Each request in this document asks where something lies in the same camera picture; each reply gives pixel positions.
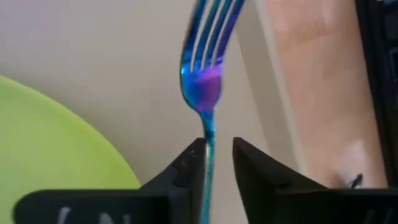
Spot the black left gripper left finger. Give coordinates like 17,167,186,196
139,138,208,224

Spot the black aluminium table frame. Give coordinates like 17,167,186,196
354,0,398,189

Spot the beige plastic tray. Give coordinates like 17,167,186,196
0,0,308,224

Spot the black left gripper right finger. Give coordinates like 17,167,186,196
232,136,327,224

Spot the lime green round plate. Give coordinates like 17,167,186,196
0,74,141,224

